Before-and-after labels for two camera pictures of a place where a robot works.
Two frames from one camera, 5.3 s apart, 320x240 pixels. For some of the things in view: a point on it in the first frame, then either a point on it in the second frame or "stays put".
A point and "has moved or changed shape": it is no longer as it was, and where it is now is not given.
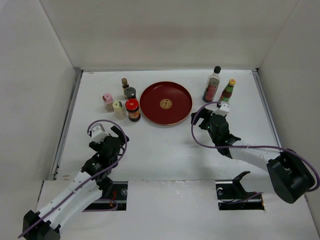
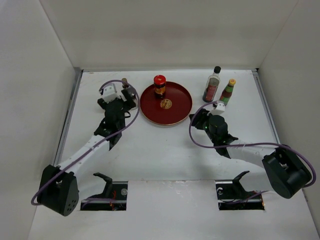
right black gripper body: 206,114 stays put
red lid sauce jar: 132,105 has moved or changed shape
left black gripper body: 97,146 to 105,105
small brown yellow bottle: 125,85 stays put
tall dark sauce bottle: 212,85 stays put
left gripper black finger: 118,132 to 129,95
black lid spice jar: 129,92 stays put
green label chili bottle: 227,93 stays put
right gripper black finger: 197,118 stays put
